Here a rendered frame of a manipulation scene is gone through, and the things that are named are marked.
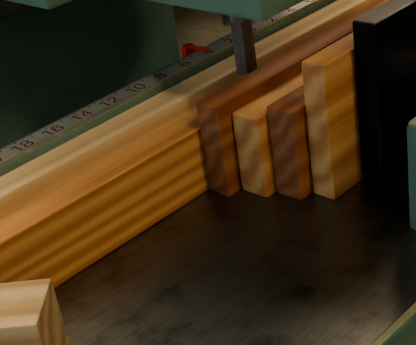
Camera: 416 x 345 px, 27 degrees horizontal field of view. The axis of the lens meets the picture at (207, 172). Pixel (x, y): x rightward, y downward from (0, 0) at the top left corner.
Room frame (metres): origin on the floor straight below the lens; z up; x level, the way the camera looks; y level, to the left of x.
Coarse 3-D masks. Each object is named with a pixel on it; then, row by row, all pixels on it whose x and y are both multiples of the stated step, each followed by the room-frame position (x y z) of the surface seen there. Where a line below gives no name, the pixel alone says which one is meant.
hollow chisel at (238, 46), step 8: (232, 24) 0.47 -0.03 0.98; (240, 24) 0.46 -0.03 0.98; (248, 24) 0.47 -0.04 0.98; (232, 32) 0.47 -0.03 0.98; (240, 32) 0.47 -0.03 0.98; (248, 32) 0.47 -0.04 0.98; (232, 40) 0.47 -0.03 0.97; (240, 40) 0.47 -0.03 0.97; (248, 40) 0.47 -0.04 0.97; (240, 48) 0.47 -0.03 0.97; (248, 48) 0.47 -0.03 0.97; (240, 56) 0.47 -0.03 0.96; (248, 56) 0.47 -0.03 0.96; (240, 64) 0.47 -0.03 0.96; (248, 64) 0.47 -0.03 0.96; (256, 64) 0.47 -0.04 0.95; (240, 72) 0.47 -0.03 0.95; (248, 72) 0.47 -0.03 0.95
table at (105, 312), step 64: (384, 192) 0.39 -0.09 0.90; (128, 256) 0.37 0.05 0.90; (192, 256) 0.36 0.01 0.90; (256, 256) 0.35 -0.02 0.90; (320, 256) 0.35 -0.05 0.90; (384, 256) 0.34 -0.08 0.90; (64, 320) 0.33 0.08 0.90; (128, 320) 0.32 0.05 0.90; (192, 320) 0.31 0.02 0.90; (256, 320) 0.30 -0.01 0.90; (320, 320) 0.30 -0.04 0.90; (384, 320) 0.29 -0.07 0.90
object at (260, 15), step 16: (160, 0) 0.47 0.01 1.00; (176, 0) 0.46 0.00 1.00; (192, 0) 0.45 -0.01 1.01; (208, 0) 0.44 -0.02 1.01; (224, 0) 0.43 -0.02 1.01; (240, 0) 0.42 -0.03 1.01; (256, 0) 0.41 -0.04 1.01; (272, 0) 0.42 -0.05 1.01; (288, 0) 0.42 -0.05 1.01; (224, 16) 0.47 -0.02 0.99; (240, 16) 0.42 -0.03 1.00; (256, 16) 0.41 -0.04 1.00
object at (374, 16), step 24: (408, 0) 0.42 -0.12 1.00; (360, 24) 0.41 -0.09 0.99; (384, 24) 0.40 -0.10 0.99; (408, 24) 0.42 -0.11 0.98; (360, 48) 0.41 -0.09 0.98; (384, 48) 0.40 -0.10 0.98; (408, 48) 0.42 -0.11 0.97; (360, 72) 0.41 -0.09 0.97; (384, 72) 0.40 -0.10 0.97; (408, 72) 0.42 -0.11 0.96; (360, 96) 0.41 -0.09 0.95; (384, 96) 0.40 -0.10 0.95; (408, 96) 0.42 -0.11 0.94; (360, 120) 0.41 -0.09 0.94; (384, 120) 0.40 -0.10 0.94; (408, 120) 0.42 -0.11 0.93; (360, 144) 0.41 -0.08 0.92; (384, 144) 0.40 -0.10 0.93; (384, 168) 0.40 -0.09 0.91
